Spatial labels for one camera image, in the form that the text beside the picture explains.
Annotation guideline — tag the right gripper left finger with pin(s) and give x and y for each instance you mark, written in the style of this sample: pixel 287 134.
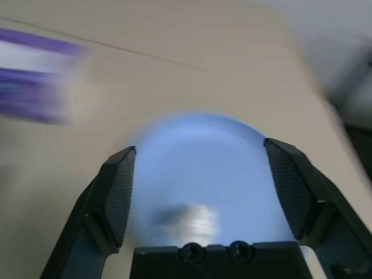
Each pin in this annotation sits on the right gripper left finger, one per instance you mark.
pixel 113 197

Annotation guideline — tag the purple tissue pack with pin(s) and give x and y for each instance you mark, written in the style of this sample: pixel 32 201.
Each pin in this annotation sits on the purple tissue pack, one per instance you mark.
pixel 35 87

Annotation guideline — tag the blue plate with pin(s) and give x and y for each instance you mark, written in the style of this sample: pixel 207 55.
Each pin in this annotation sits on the blue plate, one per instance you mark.
pixel 203 162

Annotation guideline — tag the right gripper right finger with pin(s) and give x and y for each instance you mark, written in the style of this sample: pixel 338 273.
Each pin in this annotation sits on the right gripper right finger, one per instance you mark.
pixel 296 189

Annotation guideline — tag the white paper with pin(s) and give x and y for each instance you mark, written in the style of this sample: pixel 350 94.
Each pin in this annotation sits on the white paper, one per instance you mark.
pixel 200 218

